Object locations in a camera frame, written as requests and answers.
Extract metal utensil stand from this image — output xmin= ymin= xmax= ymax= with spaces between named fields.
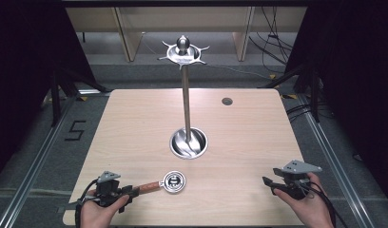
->
xmin=157 ymin=34 xmax=211 ymax=161

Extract black floor cables bundle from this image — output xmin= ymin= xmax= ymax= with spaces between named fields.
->
xmin=248 ymin=6 xmax=295 ymax=68

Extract dark curtain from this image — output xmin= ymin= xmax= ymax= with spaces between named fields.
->
xmin=0 ymin=0 xmax=98 ymax=186
xmin=283 ymin=0 xmax=388 ymax=200

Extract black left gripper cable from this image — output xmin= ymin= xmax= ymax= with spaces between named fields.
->
xmin=74 ymin=179 xmax=100 ymax=228

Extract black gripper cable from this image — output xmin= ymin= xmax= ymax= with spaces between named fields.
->
xmin=301 ymin=180 xmax=349 ymax=228
xmin=74 ymin=179 xmax=100 ymax=228

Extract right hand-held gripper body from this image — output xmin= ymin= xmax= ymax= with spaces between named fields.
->
xmin=278 ymin=159 xmax=323 ymax=201

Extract aluminium floor rail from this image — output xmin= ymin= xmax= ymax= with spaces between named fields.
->
xmin=0 ymin=89 xmax=81 ymax=228
xmin=297 ymin=94 xmax=376 ymax=228

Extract light wooden shelf unit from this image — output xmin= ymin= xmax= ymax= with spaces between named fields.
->
xmin=65 ymin=6 xmax=308 ymax=64

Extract metal ladle with wooden handle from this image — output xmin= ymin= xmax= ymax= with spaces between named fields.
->
xmin=133 ymin=170 xmax=187 ymax=197

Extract person's left hand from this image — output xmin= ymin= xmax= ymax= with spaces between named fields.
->
xmin=80 ymin=189 xmax=130 ymax=228

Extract black floor cables by stand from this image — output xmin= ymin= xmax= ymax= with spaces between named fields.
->
xmin=285 ymin=102 xmax=314 ymax=124

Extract person's right hand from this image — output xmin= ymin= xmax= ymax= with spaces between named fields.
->
xmin=273 ymin=172 xmax=336 ymax=228

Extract black metal stand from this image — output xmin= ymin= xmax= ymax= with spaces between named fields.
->
xmin=48 ymin=67 xmax=111 ymax=128
xmin=261 ymin=62 xmax=322 ymax=124

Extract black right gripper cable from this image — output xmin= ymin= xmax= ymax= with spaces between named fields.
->
xmin=301 ymin=180 xmax=349 ymax=228

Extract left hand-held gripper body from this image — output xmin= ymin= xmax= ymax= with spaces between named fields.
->
xmin=95 ymin=170 xmax=133 ymax=208

